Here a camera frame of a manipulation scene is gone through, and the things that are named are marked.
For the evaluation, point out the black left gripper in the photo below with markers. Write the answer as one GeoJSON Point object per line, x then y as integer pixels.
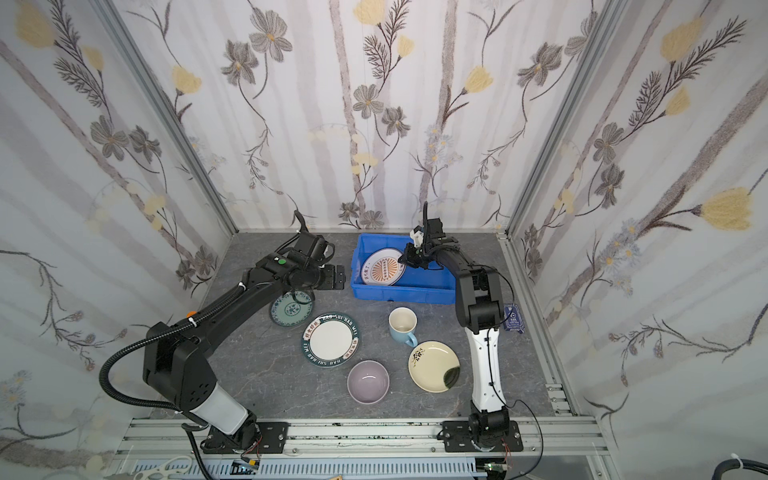
{"type": "Point", "coordinates": [327, 276]}

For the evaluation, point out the green patterned small plate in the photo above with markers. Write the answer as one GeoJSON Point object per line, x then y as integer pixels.
{"type": "Point", "coordinates": [291, 309]}

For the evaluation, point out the blue rectangular device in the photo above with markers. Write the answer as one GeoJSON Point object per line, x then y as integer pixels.
{"type": "Point", "coordinates": [513, 320]}

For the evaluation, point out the light blue mug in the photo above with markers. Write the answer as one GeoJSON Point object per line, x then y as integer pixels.
{"type": "Point", "coordinates": [402, 324]}

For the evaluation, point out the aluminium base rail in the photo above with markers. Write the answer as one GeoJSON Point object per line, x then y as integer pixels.
{"type": "Point", "coordinates": [538, 448]}

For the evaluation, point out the orange sunburst plate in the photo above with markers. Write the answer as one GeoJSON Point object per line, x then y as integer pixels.
{"type": "Point", "coordinates": [382, 268]}

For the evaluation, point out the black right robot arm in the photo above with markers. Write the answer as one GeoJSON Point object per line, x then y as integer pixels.
{"type": "Point", "coordinates": [479, 310]}

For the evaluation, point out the purple bowl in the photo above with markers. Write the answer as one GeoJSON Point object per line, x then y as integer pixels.
{"type": "Point", "coordinates": [368, 382]}

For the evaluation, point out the blue plastic bin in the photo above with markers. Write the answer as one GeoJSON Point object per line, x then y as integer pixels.
{"type": "Point", "coordinates": [433, 286]}

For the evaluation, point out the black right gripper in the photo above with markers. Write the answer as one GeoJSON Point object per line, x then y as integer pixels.
{"type": "Point", "coordinates": [417, 255]}

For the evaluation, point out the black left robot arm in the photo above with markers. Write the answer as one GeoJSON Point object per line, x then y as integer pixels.
{"type": "Point", "coordinates": [177, 364]}

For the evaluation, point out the white plate green lettered rim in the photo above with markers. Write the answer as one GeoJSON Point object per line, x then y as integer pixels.
{"type": "Point", "coordinates": [330, 340]}

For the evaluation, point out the cream floral plate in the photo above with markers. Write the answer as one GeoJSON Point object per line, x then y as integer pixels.
{"type": "Point", "coordinates": [434, 367]}

